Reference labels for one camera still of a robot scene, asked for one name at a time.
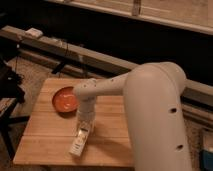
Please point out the long wooden beam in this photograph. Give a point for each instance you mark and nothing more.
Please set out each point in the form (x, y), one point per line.
(195, 91)

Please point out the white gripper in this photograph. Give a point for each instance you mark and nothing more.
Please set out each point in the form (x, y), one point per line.
(86, 115)

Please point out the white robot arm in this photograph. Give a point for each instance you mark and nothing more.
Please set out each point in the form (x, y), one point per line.
(151, 94)

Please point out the orange ceramic bowl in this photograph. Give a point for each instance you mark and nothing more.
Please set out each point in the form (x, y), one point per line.
(64, 101)

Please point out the wooden shelf ledge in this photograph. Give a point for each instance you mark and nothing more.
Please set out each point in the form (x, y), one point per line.
(193, 15)

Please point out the wooden table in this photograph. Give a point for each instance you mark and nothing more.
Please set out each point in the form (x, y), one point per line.
(48, 135)

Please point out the black floor bracket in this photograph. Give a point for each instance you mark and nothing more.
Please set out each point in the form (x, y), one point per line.
(58, 68)

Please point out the black stand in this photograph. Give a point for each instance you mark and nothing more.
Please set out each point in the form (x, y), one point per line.
(11, 94)

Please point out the white labelled bottle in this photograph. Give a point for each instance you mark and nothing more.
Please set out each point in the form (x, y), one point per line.
(79, 141)

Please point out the small white box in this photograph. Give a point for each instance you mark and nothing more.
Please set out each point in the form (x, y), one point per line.
(34, 33)

